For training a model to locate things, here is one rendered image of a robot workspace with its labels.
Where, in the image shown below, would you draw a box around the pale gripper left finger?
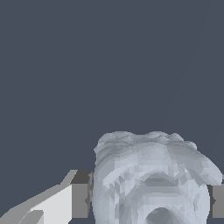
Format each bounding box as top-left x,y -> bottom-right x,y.
0,169 -> 95,224

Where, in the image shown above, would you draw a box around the pale grey lumpy object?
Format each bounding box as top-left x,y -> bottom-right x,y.
91,130 -> 224,224

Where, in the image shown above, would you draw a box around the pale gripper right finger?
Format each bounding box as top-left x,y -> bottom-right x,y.
207,174 -> 224,219

